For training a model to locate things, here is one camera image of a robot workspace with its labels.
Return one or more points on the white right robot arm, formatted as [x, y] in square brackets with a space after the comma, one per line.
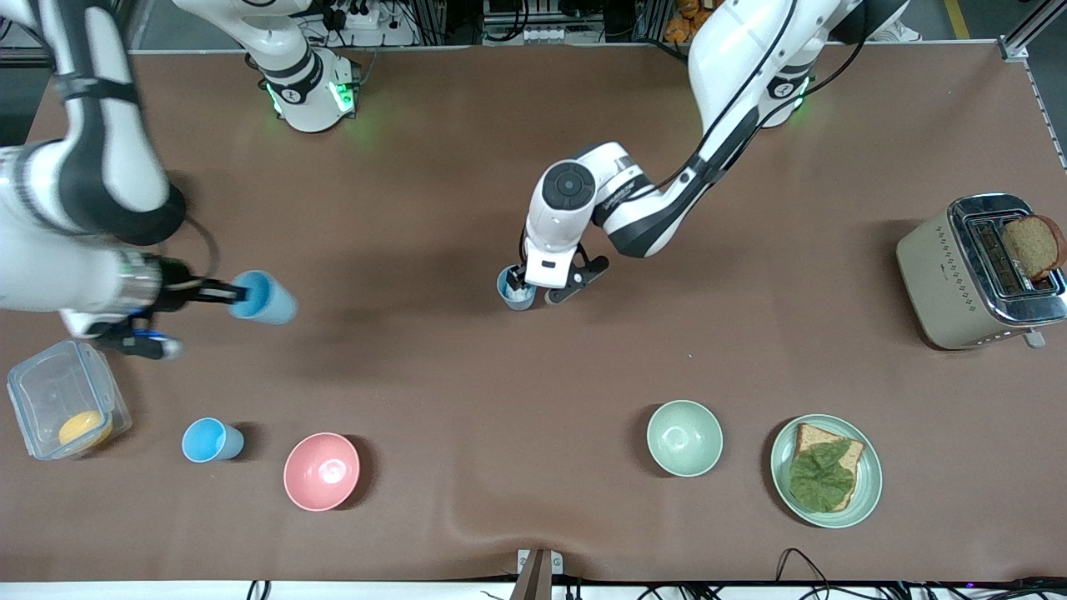
[108, 167]

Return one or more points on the brown bread slice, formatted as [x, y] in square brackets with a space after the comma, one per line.
[813, 437]

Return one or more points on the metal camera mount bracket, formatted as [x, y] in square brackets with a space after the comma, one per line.
[538, 575]

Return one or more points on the orange snack packets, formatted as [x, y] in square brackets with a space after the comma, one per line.
[679, 29]

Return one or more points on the clear plastic food container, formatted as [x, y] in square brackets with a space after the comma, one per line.
[50, 396]

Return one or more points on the beige and chrome toaster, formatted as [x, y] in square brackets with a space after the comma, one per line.
[942, 283]

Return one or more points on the blue plastic cup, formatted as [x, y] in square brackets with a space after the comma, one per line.
[204, 440]
[267, 300]
[518, 303]

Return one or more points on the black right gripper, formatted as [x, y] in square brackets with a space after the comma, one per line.
[176, 283]

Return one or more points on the pale green bowl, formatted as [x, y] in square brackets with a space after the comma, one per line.
[683, 437]

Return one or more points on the yellow round food piece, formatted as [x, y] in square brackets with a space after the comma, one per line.
[83, 429]

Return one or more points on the brown toast slice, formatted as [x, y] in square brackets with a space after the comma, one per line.
[1034, 246]

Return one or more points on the white power strip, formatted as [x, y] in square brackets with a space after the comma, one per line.
[550, 35]

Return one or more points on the pink bowl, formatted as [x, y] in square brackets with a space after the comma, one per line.
[321, 471]

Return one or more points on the aluminium frame post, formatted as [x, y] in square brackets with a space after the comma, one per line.
[1019, 43]

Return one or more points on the green lettuce leaf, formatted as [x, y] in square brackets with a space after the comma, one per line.
[821, 479]

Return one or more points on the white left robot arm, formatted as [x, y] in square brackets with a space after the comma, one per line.
[750, 50]

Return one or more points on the pale green plate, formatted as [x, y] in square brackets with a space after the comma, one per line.
[869, 483]

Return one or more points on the white shoe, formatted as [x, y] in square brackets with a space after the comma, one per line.
[907, 33]

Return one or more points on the white crumpled paper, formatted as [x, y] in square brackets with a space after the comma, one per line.
[521, 293]

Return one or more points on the brown table cover mat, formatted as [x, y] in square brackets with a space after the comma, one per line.
[467, 375]

